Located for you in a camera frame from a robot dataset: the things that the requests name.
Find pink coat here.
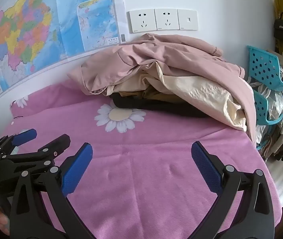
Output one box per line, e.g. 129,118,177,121
67,33,258,142

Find colourful wall map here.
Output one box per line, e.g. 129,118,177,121
0,0,127,100

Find pink daisy bed sheet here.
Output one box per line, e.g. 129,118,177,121
3,80,282,239

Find white wall port plate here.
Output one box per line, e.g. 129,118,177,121
177,9,199,30

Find turquoise plastic basket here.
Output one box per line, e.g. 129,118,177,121
252,90,283,126
247,45,283,91

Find black garment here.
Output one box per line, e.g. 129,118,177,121
110,93,208,118

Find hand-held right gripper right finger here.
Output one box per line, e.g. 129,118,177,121
191,141,275,239

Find mustard garment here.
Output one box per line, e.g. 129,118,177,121
118,90,179,104

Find clear plastic bag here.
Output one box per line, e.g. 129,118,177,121
256,92,283,145

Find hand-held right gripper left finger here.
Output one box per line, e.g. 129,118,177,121
9,142,93,239

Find white wall socket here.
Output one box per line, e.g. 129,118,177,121
154,9,179,31
128,9,155,33

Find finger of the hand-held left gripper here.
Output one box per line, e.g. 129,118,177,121
0,129,37,155
0,134,71,177

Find cream garment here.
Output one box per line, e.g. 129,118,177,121
107,63,248,132

